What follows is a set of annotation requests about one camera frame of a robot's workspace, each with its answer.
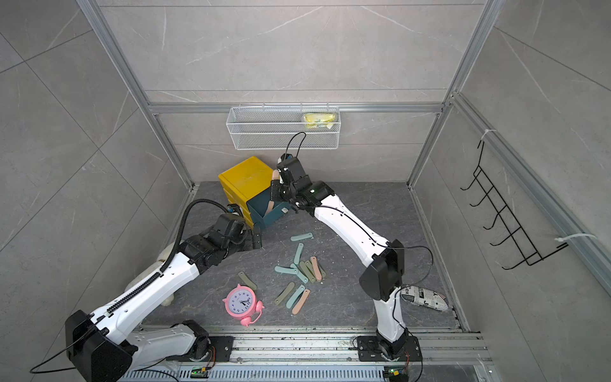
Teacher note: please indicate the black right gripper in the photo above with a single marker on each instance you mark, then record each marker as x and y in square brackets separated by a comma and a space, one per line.
[277, 189]

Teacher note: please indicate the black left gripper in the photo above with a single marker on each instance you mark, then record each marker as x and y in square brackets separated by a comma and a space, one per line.
[251, 230]

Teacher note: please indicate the pink knife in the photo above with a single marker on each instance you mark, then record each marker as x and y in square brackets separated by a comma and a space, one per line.
[316, 268]
[271, 203]
[301, 302]

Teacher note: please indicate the teal top drawer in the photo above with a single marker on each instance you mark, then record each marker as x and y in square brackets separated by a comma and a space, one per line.
[264, 212]

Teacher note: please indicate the yellow drawer cabinet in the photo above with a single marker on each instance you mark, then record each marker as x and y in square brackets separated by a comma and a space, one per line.
[245, 181]

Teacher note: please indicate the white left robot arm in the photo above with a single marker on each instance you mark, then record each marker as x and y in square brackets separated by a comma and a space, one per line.
[104, 345]

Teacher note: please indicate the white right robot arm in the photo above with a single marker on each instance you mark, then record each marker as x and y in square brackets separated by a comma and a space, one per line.
[384, 261]

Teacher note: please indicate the mint knife upper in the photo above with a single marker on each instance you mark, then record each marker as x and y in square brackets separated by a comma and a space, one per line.
[301, 237]

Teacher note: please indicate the mint knife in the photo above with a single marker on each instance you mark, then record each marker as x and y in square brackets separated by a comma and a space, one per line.
[301, 237]
[294, 297]

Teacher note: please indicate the olive knife left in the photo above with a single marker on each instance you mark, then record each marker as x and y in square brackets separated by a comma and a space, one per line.
[247, 281]

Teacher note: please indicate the olive knife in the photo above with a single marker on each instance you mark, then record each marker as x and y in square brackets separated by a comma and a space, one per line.
[309, 265]
[306, 271]
[247, 281]
[285, 293]

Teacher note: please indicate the mint knife vertical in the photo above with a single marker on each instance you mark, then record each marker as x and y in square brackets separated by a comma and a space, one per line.
[298, 253]

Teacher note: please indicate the pink alarm clock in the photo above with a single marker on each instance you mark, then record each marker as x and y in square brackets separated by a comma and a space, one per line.
[242, 304]

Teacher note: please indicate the olive knife right centre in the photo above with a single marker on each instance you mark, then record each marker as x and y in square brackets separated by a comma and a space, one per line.
[309, 265]

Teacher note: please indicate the yellow sponge in basket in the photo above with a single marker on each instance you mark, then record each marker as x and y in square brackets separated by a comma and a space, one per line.
[323, 120]

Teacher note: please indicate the olive knife lower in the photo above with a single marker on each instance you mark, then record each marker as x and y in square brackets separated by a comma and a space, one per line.
[285, 293]

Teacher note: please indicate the mint knife diagonal centre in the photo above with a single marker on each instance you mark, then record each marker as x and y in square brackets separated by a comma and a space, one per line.
[299, 274]

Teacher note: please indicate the mint knife lower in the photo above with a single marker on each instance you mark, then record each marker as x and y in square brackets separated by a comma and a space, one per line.
[294, 297]

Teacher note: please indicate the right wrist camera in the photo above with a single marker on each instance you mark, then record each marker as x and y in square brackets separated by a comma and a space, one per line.
[290, 169]

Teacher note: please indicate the white wire mesh basket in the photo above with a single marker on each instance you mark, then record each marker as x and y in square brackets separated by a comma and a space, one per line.
[278, 127]

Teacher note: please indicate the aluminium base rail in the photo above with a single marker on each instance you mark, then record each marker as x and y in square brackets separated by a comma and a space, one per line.
[270, 353]

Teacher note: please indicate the black wall hook rack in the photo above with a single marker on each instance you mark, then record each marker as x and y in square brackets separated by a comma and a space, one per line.
[505, 217]

